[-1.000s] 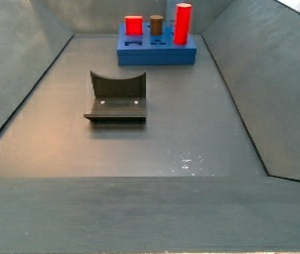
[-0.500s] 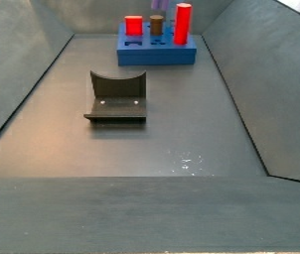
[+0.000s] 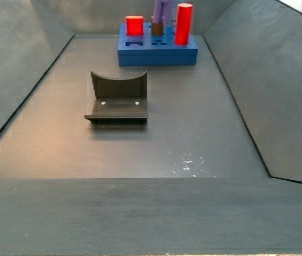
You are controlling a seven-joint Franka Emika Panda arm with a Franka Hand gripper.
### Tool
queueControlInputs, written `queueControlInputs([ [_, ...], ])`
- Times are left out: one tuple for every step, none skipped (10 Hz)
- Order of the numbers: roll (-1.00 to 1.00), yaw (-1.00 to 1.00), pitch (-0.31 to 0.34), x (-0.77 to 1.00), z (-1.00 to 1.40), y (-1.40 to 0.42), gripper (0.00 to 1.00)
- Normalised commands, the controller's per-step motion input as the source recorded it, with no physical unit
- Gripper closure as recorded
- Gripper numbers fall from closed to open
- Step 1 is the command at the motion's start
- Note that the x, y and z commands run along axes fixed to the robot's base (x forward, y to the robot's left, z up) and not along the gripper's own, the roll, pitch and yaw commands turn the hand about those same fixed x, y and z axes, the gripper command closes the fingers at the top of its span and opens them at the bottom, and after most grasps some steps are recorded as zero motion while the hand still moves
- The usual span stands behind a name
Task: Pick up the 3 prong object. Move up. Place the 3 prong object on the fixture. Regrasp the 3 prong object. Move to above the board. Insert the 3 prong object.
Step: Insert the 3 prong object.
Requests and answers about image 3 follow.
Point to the short red peg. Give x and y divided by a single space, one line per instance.
134 25

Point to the black curved fixture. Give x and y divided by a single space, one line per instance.
120 98

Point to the purple three prong object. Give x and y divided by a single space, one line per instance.
162 11

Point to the brown cylinder peg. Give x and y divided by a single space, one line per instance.
156 29

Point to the tall red hexagonal peg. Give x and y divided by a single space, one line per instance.
183 23

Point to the blue peg board base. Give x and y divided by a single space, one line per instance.
151 50

